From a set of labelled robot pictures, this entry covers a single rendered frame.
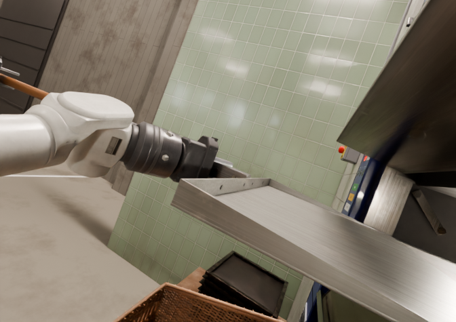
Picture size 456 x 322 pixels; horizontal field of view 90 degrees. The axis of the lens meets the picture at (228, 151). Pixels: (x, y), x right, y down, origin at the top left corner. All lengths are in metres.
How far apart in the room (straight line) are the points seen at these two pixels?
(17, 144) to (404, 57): 0.38
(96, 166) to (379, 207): 0.72
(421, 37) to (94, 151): 0.40
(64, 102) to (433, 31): 0.37
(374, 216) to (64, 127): 0.76
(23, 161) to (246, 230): 0.24
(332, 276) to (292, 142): 1.53
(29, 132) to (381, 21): 1.98
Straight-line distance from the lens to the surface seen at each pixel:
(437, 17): 0.23
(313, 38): 1.96
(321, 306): 0.75
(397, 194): 0.82
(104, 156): 0.40
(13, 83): 1.07
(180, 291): 0.92
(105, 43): 5.23
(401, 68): 0.30
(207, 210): 0.22
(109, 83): 4.78
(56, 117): 0.34
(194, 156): 0.44
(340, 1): 2.12
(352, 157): 1.35
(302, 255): 0.20
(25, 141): 0.31
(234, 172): 0.48
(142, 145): 0.39
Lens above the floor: 1.25
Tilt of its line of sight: 1 degrees down
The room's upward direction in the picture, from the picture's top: 21 degrees clockwise
